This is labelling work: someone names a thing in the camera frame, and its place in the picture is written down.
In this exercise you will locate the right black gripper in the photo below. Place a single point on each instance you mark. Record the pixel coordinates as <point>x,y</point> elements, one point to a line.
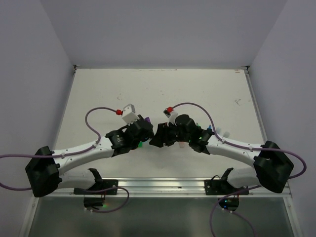
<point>162,135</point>

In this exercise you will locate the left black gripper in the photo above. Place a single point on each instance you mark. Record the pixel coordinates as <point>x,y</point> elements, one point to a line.
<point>148,133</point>

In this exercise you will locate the green translucent pen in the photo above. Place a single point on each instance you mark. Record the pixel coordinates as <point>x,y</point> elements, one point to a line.
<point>226,134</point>

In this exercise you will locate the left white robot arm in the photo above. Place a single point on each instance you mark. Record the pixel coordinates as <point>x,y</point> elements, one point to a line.
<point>47,168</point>

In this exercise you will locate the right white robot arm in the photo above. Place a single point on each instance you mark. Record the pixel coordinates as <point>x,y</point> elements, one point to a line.
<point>266,166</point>

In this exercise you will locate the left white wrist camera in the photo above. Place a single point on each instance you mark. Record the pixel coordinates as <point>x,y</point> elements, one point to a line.
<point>129,114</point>

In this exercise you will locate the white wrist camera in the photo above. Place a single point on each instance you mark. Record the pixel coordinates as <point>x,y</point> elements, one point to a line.
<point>129,114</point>
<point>171,114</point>

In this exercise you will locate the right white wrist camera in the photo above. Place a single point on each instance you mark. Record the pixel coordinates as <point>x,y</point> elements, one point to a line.
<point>171,114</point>

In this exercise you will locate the aluminium front rail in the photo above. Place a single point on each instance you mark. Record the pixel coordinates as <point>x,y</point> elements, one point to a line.
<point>155,187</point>

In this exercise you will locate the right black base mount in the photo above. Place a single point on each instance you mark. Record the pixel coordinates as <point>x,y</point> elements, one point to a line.
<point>219,186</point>

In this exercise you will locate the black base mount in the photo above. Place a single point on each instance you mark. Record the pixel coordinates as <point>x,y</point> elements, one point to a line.
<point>99,187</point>
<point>219,186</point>

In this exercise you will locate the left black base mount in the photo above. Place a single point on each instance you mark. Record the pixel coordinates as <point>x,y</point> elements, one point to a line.
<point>99,187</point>

